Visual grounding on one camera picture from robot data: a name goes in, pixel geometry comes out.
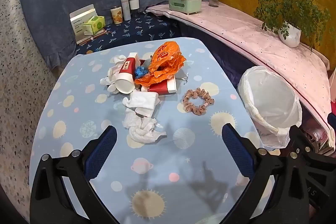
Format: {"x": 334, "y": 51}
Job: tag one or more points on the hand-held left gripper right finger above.
{"x": 237, "y": 148}

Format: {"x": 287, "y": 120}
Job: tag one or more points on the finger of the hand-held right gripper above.
{"x": 299, "y": 140}

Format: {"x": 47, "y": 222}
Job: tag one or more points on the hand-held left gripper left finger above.
{"x": 103, "y": 150}

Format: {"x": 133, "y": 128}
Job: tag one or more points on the white trash bin with liner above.
{"x": 273, "y": 98}

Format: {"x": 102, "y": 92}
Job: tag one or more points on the orange plastic bag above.
{"x": 162, "y": 56}

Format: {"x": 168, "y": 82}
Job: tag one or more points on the pink plastic bag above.
{"x": 316, "y": 136}

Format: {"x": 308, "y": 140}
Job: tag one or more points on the crumpled white tissue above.
{"x": 141, "y": 130}

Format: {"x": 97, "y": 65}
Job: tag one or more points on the white tissue middle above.
{"x": 143, "y": 103}

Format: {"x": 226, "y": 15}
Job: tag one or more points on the light blue planet tablecloth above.
{"x": 183, "y": 187}

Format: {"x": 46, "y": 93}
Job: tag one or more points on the pink spotted hair scrunchie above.
{"x": 187, "y": 101}

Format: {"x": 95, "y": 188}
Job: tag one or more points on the white tissue behind cup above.
{"x": 111, "y": 77}

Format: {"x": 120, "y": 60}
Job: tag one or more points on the red and white paper cup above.
{"x": 162, "y": 88}
{"x": 126, "y": 71}

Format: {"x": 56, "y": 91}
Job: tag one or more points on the dark purple cloth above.
{"x": 223, "y": 64}

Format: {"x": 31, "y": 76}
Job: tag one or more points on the blue crumpled wrapper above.
{"x": 140, "y": 72}

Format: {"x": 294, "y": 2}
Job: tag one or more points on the green plant in white pot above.
{"x": 290, "y": 35}

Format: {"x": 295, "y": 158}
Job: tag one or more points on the brown wooden tray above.
{"x": 90, "y": 39}

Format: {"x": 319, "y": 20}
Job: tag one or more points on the pink printed sheet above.
{"x": 236, "y": 27}

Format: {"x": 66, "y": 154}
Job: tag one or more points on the dark blue patterned cloth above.
{"x": 136, "y": 29}

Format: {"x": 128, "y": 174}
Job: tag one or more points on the green tissue pack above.
{"x": 94, "y": 25}

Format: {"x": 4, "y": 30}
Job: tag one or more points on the white cardboard box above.
{"x": 78, "y": 22}

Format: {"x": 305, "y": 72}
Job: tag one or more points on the cream and yellow can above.
{"x": 116, "y": 16}

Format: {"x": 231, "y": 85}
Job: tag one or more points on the slim white bottle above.
{"x": 126, "y": 10}

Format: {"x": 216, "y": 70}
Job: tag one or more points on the wide white bottle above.
{"x": 134, "y": 2}

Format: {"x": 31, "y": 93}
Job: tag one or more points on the green tissue box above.
{"x": 183, "y": 5}

